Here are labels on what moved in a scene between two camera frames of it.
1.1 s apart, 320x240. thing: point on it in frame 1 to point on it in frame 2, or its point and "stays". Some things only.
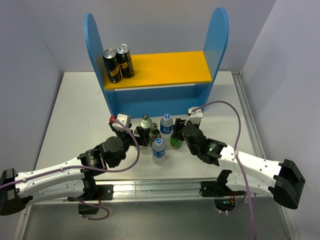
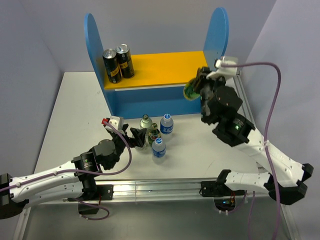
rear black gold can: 123,53 stays
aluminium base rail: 175,190 stays
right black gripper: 176,127 to 202,73
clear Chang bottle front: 142,148 stays
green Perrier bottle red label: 154,134 stays
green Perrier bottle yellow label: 175,144 to 189,92
